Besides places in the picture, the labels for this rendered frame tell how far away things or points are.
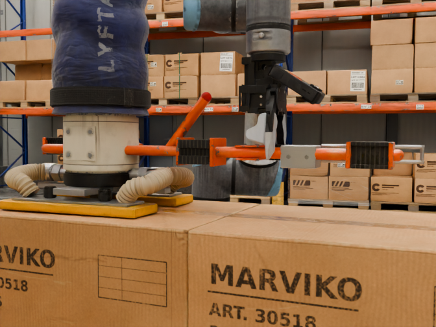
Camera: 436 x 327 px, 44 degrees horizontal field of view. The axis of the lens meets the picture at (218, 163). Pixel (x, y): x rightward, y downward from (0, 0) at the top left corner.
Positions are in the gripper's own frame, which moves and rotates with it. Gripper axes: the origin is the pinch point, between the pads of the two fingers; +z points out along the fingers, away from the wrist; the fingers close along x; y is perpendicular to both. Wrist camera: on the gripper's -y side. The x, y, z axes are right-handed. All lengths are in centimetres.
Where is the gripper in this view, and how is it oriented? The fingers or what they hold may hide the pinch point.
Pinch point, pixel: (277, 154)
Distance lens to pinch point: 109.6
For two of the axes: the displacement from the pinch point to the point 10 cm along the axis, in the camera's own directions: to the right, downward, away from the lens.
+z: 0.0, 10.0, 0.6
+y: -9.3, -0.2, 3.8
